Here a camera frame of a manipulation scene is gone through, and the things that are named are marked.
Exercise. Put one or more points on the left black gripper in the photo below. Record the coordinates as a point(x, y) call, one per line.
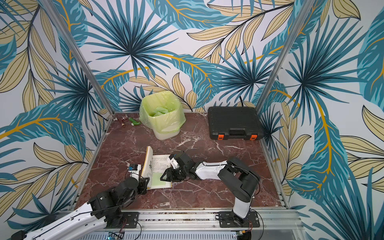
point(143, 184)

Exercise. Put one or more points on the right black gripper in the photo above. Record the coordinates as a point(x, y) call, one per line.
point(173, 173)

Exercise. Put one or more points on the yellow cover book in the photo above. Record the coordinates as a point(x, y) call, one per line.
point(153, 168)

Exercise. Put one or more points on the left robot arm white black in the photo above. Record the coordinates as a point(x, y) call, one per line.
point(103, 210)

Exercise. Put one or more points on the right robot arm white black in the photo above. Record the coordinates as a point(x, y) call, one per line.
point(236, 176)

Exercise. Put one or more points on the green circuit board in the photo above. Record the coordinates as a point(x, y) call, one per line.
point(115, 236)

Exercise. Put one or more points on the green small bottle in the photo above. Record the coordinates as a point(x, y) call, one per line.
point(134, 122)

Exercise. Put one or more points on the white bin green bag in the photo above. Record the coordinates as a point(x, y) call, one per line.
point(163, 113)

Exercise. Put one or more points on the black plastic tool case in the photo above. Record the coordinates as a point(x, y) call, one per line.
point(234, 123)

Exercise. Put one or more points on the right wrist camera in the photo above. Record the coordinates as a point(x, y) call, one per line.
point(173, 159)

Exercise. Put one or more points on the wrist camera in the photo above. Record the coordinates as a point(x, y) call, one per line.
point(134, 171)
point(173, 159)

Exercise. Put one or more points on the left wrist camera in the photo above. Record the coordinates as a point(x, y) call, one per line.
point(134, 171)

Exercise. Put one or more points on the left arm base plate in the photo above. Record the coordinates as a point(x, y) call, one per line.
point(123, 220)

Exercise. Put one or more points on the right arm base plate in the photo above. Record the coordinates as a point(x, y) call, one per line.
point(230, 220)

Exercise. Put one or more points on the aluminium front rail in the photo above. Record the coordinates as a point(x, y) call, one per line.
point(204, 221)

